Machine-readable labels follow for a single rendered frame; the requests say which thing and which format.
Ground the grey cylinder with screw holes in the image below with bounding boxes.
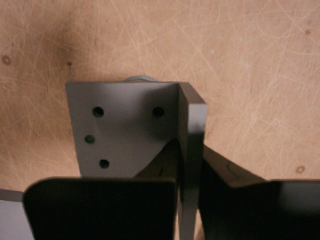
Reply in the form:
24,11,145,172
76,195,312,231
87,75,164,164

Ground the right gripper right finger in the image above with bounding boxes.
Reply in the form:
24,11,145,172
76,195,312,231
198,144,320,240

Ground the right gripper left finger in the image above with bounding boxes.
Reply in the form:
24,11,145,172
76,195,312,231
22,139,181,240

